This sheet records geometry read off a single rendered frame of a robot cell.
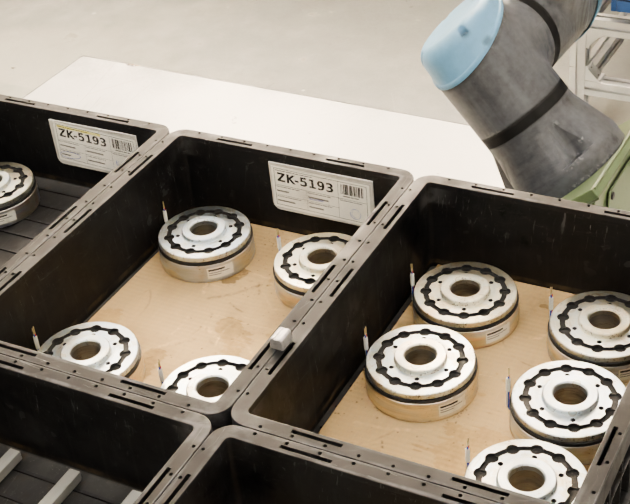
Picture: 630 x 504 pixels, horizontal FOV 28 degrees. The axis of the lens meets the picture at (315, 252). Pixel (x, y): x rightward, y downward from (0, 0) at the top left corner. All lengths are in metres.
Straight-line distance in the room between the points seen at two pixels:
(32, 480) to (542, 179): 0.66
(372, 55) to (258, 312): 2.41
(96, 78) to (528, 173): 0.89
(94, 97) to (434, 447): 1.09
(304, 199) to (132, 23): 2.72
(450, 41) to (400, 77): 2.09
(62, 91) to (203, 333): 0.89
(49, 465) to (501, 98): 0.64
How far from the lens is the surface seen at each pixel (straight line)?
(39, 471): 1.17
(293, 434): 1.00
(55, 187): 1.56
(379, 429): 1.14
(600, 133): 1.46
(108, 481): 1.14
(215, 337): 1.26
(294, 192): 1.37
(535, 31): 1.47
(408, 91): 3.44
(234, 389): 1.05
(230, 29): 3.90
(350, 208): 1.34
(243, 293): 1.32
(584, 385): 1.13
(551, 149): 1.44
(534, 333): 1.24
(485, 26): 1.43
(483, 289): 1.23
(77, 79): 2.12
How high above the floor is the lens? 1.61
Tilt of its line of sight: 35 degrees down
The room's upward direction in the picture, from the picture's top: 6 degrees counter-clockwise
